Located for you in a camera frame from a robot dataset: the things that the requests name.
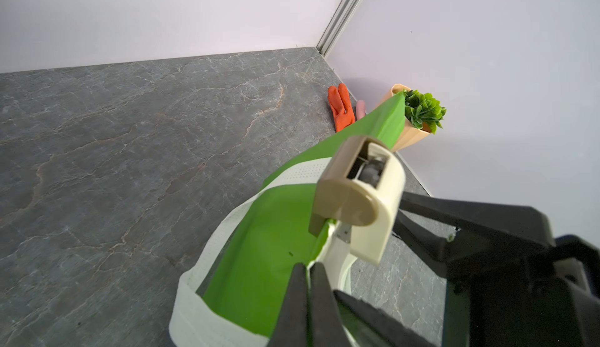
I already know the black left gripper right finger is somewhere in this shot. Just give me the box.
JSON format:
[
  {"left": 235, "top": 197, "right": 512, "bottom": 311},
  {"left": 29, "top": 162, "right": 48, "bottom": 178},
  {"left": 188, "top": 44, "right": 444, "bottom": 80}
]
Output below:
[{"left": 309, "top": 263, "right": 351, "bottom": 347}]

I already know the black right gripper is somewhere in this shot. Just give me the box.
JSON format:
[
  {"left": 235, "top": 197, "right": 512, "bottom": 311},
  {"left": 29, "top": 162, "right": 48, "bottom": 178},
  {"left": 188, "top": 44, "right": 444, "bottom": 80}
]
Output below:
[{"left": 392, "top": 192, "right": 599, "bottom": 346}]

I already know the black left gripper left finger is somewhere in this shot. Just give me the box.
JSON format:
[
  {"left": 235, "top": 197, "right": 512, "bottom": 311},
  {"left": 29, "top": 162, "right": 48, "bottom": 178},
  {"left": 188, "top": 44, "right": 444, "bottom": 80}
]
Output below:
[{"left": 267, "top": 263, "right": 309, "bottom": 347}]

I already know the green paper bag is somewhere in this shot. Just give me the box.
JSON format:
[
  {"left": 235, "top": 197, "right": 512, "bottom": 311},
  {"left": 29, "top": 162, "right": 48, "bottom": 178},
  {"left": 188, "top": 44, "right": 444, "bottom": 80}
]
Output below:
[{"left": 169, "top": 93, "right": 405, "bottom": 346}]

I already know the beige mini stapler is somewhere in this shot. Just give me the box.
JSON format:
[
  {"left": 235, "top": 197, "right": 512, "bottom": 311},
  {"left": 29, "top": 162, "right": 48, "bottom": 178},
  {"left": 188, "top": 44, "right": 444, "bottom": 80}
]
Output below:
[{"left": 309, "top": 136, "right": 406, "bottom": 265}]

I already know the beige pot green plant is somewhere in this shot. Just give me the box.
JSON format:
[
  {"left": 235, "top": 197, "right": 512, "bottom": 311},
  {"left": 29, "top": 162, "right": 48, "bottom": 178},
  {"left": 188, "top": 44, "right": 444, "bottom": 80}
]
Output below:
[{"left": 381, "top": 84, "right": 447, "bottom": 151}]

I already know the purple round tape dispenser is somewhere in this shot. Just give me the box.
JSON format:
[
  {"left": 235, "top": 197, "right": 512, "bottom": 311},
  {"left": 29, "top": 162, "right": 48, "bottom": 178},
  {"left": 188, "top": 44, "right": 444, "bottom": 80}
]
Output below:
[{"left": 356, "top": 100, "right": 367, "bottom": 121}]

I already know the aluminium right corner post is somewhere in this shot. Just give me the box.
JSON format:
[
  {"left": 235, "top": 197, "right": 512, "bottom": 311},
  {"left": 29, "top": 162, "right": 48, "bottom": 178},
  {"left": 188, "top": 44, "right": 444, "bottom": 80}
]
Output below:
[{"left": 316, "top": 0, "right": 363, "bottom": 57}]

